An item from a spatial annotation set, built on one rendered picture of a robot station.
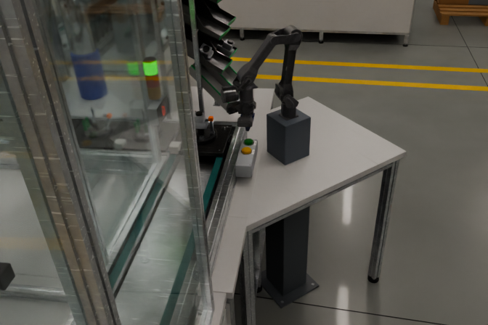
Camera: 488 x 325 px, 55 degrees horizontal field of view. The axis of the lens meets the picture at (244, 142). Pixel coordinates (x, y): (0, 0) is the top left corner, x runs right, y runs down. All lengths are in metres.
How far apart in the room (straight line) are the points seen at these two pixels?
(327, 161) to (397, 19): 3.91
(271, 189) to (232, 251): 0.38
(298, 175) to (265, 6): 4.07
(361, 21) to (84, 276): 5.38
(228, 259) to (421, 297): 1.39
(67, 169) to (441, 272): 2.57
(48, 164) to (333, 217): 2.69
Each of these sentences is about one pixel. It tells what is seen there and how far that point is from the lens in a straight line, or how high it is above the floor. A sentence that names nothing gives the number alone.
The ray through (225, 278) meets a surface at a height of 0.86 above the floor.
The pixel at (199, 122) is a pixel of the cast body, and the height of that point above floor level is 1.06.
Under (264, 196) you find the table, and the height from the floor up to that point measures 0.86.
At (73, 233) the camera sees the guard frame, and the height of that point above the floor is 1.66.
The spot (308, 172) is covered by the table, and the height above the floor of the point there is 0.86.
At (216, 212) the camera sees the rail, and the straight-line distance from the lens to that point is 1.68.
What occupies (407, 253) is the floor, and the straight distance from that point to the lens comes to 2.98.
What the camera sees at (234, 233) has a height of 0.86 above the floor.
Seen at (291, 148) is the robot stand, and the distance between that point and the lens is 2.05.
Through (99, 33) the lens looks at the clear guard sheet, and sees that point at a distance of 0.66.
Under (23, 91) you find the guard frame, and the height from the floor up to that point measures 1.85.
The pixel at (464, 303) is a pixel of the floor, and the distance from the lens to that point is 2.82.
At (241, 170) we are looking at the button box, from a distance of 1.92.
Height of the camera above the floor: 2.05
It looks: 32 degrees down
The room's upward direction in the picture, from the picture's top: 3 degrees counter-clockwise
